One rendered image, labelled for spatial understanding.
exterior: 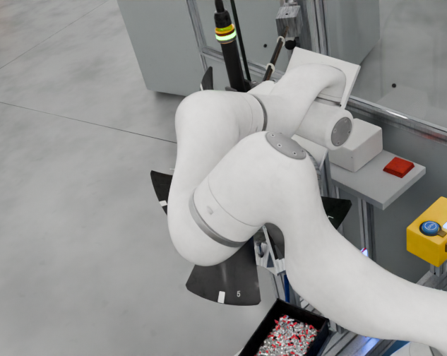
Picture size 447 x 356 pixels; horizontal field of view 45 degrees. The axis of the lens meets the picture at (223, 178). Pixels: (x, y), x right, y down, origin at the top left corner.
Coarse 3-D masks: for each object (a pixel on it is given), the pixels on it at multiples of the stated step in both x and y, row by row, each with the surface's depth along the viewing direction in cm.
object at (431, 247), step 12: (432, 204) 146; (444, 204) 145; (420, 216) 144; (432, 216) 143; (444, 216) 142; (408, 228) 142; (420, 228) 140; (444, 228) 139; (408, 240) 144; (420, 240) 140; (432, 240) 137; (444, 240) 136; (420, 252) 143; (432, 252) 139; (444, 252) 139; (432, 264) 142
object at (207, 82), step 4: (208, 68) 160; (212, 68) 157; (208, 72) 159; (212, 72) 157; (204, 76) 163; (208, 76) 160; (212, 76) 157; (204, 80) 164; (208, 80) 160; (212, 80) 157; (204, 84) 164; (208, 84) 160; (212, 84) 157; (200, 88) 169; (204, 88) 165; (208, 88) 160; (212, 88) 157
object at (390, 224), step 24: (216, 72) 275; (384, 144) 205; (408, 144) 195; (432, 144) 186; (432, 168) 193; (408, 192) 210; (432, 192) 199; (384, 216) 230; (408, 216) 218; (360, 240) 255; (384, 240) 240; (384, 264) 251; (408, 264) 236
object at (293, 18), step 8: (280, 8) 180; (288, 8) 179; (296, 8) 177; (280, 16) 175; (288, 16) 174; (296, 16) 173; (280, 24) 176; (288, 24) 175; (296, 24) 174; (280, 32) 178; (288, 32) 177; (296, 32) 176
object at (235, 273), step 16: (240, 256) 153; (192, 272) 156; (208, 272) 154; (224, 272) 153; (240, 272) 153; (256, 272) 153; (192, 288) 156; (208, 288) 155; (224, 288) 153; (240, 288) 153; (256, 288) 152; (240, 304) 152; (256, 304) 151
